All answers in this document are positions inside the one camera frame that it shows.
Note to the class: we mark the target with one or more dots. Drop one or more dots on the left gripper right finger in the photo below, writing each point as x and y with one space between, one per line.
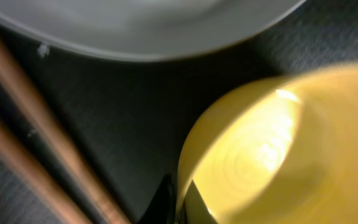
196 210

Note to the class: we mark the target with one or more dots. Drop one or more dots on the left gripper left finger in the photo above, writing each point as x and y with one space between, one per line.
161 210

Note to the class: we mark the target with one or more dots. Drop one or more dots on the round black tray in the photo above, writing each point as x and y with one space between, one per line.
131 119

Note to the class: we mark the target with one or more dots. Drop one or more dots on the right wooden chopstick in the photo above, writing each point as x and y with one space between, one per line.
31 104

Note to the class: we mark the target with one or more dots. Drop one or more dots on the yellow bowl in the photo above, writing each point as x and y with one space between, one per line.
279 150

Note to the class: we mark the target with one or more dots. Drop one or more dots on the left wooden chopstick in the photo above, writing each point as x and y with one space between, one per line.
26 167

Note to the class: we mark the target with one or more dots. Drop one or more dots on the wooden chopstick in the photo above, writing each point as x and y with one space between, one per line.
31 104
26 167

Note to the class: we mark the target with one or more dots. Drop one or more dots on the grey round plate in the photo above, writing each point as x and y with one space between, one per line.
142 31

